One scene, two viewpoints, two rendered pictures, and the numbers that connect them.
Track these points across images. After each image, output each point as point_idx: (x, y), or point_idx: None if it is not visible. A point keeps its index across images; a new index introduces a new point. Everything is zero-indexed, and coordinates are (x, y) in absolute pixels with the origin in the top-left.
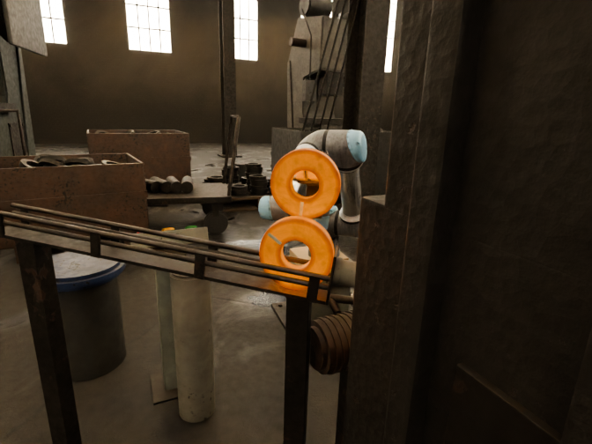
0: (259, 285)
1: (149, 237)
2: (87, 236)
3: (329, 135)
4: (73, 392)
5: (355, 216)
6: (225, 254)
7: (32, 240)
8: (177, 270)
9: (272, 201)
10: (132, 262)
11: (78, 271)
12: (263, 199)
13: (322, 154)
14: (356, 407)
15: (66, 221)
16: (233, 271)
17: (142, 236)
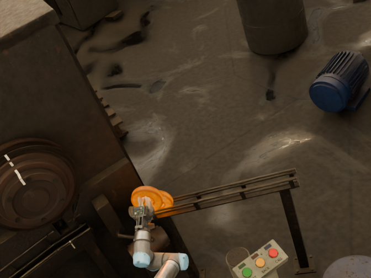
0: (176, 204)
1: (224, 197)
2: (246, 182)
3: None
4: (293, 245)
5: None
6: (190, 204)
7: (275, 180)
8: (208, 196)
9: (176, 253)
10: (227, 191)
11: (340, 270)
12: (182, 254)
13: (135, 188)
14: None
15: (266, 187)
16: (188, 207)
17: (228, 196)
